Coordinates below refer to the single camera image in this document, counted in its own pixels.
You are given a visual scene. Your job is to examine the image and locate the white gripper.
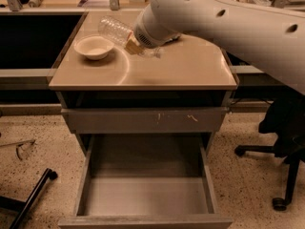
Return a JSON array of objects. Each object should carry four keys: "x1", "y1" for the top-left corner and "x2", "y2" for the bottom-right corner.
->
[{"x1": 124, "y1": 8, "x2": 180, "y2": 55}]

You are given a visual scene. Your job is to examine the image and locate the clear plastic water bottle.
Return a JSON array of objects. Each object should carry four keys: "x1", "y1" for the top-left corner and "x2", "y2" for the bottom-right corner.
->
[{"x1": 98, "y1": 16, "x2": 164, "y2": 58}]

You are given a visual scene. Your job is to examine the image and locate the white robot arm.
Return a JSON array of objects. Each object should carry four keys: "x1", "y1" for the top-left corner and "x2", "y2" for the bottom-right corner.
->
[{"x1": 133, "y1": 0, "x2": 305, "y2": 94}]

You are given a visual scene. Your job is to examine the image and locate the grey drawer cabinet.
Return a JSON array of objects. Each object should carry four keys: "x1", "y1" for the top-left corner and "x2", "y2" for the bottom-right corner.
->
[{"x1": 47, "y1": 10, "x2": 239, "y2": 229}]

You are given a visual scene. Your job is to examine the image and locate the closed top drawer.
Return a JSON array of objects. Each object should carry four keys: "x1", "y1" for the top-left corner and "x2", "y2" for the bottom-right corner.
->
[{"x1": 61, "y1": 107, "x2": 227, "y2": 134}]

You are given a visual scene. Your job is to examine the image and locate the open middle drawer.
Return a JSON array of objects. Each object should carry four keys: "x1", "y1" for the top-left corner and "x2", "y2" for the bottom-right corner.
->
[{"x1": 57, "y1": 134, "x2": 234, "y2": 229}]

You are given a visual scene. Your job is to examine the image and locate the white paper bowl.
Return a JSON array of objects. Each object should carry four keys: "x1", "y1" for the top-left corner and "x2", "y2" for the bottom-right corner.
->
[{"x1": 74, "y1": 35, "x2": 114, "y2": 60}]

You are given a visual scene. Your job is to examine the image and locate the black office chair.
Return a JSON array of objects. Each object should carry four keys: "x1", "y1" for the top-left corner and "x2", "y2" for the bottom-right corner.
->
[{"x1": 234, "y1": 95, "x2": 305, "y2": 211}]

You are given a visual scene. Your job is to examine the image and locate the black chair leg left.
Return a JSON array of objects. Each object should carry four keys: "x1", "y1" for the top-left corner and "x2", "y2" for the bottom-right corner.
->
[{"x1": 0, "y1": 168, "x2": 58, "y2": 229}]

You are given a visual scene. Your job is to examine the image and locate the metal wire object on floor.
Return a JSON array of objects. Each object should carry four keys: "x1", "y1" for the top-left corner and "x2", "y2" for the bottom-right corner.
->
[{"x1": 0, "y1": 139, "x2": 35, "y2": 160}]

